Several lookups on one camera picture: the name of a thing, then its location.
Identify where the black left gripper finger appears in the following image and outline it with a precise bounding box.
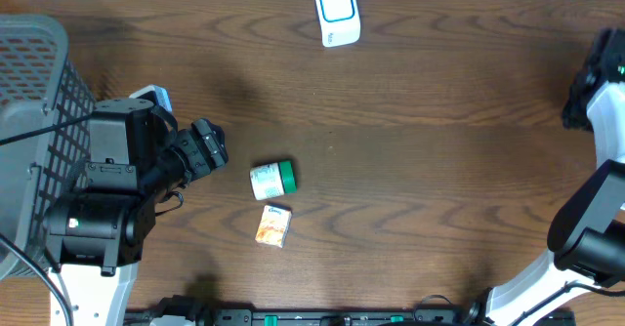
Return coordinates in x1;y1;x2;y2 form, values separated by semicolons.
191;118;229;168
175;129;213;178

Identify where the green lid jar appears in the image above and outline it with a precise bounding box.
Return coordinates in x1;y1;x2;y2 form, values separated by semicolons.
249;160;297;200

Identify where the orange tissue pack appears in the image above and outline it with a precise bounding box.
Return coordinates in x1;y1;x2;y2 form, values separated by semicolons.
255;205;292;248

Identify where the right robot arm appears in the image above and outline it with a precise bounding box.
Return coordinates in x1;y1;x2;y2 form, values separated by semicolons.
466;28;624;325

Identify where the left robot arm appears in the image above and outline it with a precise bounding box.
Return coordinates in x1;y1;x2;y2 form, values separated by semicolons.
45;99;229;325

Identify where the grey plastic basket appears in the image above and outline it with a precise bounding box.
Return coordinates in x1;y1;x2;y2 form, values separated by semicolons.
1;15;95;267

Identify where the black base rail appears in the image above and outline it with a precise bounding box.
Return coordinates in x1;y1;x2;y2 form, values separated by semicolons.
124;296;577;326

